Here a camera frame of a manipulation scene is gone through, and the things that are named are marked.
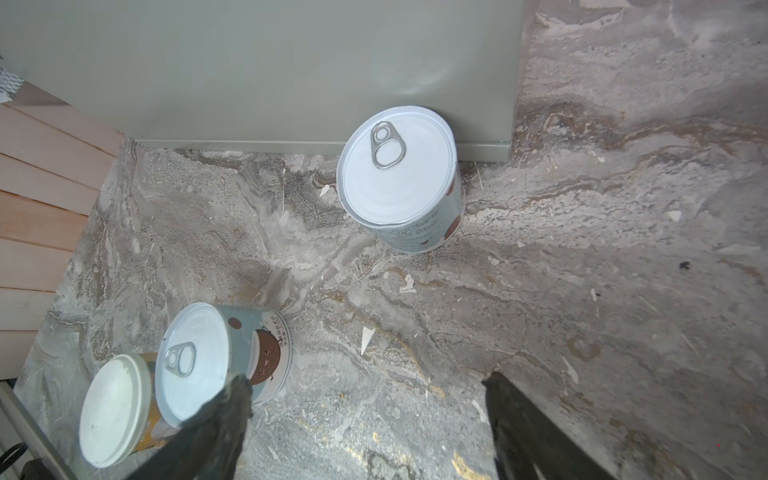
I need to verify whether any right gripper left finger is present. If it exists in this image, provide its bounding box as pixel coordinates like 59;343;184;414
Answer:
129;375;252;479

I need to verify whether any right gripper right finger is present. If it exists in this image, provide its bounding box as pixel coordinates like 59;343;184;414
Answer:
482;372;613;479

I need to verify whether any amber jar white lid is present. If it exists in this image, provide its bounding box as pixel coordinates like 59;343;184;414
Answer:
79;352;177;469

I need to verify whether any blue labelled can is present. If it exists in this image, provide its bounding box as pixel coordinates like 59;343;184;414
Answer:
155;302;292;428

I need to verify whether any teal labelled can near cabinet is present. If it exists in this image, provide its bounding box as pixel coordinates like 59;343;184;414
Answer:
336;106;465;254

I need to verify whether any grey metal cabinet box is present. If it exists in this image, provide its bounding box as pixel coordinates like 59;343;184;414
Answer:
1;1;536;162

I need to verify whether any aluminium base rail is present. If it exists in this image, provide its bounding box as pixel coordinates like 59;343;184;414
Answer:
1;381;76;479

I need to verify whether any white wire mesh shelf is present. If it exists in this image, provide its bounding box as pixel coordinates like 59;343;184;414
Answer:
0;57;25;103

